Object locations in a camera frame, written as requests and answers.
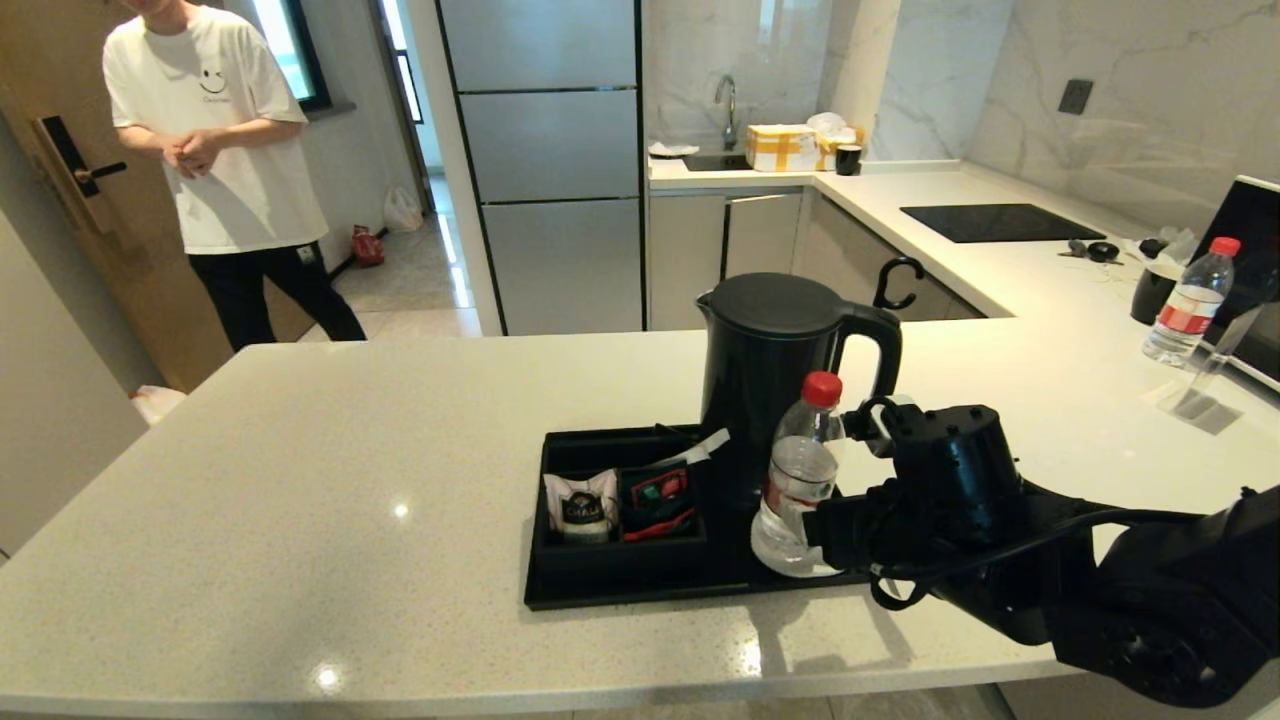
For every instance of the white tea bag packet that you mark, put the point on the white tea bag packet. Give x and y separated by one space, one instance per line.
580 500

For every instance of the white dish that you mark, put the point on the white dish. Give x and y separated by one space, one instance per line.
672 150

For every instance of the small black cup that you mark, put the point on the small black cup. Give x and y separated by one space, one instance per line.
848 161

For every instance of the black induction cooktop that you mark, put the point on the black induction cooktop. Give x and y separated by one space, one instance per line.
1000 222

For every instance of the grey cabinet door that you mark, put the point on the grey cabinet door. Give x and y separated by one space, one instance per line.
685 260
760 235

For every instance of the black serving tray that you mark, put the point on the black serving tray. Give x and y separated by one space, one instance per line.
700 582

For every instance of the black divided organizer box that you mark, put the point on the black divided organizer box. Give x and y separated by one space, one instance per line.
620 560

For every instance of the grey wall socket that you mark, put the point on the grey wall socket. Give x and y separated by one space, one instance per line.
1075 97

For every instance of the small black round object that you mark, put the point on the small black round object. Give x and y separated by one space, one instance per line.
1151 246

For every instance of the black key fob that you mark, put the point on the black key fob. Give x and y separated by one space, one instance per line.
1100 251

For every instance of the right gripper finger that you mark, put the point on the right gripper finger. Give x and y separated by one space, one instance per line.
838 535

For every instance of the dark framed window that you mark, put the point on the dark framed window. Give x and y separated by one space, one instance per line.
295 50

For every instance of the clear plastic wrap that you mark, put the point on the clear plastic wrap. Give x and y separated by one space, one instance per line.
1178 245

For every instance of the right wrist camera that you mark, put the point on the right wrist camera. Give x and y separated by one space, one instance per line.
950 460

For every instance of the red bag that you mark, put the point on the red bag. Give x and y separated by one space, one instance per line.
367 250

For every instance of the white plastic bag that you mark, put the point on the white plastic bag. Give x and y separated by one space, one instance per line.
403 212

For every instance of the person in white shirt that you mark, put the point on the person in white shirt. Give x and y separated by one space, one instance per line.
230 150

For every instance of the silver refrigerator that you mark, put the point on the silver refrigerator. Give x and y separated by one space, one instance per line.
550 130

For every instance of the black screen white frame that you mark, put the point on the black screen white frame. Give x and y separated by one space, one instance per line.
1250 230

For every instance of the dark green and red box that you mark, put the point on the dark green and red box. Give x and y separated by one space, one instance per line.
655 488

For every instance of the red orange packet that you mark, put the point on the red orange packet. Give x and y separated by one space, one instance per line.
660 527

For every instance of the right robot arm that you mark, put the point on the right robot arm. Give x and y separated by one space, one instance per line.
1180 600

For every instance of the white trash bag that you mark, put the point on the white trash bag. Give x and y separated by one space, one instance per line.
158 405

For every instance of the chrome sink faucet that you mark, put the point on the chrome sink faucet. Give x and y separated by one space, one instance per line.
730 120

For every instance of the clear acrylic stand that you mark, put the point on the clear acrylic stand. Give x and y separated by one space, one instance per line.
1232 343

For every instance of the grey corner cabinet front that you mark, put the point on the grey corner cabinet front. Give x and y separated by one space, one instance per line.
850 250

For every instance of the black mug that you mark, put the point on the black mug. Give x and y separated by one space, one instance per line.
1152 295

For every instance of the black electric kettle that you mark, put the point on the black electric kettle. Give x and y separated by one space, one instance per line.
760 380

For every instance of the brown wooden door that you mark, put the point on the brown wooden door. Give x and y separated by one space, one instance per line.
60 60

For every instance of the clear water bottle red cap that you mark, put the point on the clear water bottle red cap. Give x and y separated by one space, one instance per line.
1187 310
800 470

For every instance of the white tissue bundle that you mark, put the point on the white tissue bundle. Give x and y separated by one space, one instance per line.
828 123

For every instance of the yellow white cardboard box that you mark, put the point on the yellow white cardboard box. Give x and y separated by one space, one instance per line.
780 148

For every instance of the white round coaster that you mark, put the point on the white round coaster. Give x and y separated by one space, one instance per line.
790 572

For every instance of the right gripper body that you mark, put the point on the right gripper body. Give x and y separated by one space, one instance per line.
960 570

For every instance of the steel sink basin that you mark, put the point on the steel sink basin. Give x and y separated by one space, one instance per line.
715 162

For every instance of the white paper stick packet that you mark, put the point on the white paper stick packet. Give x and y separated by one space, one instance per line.
712 443

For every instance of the black cabinet hook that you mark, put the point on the black cabinet hook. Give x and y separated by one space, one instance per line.
886 280

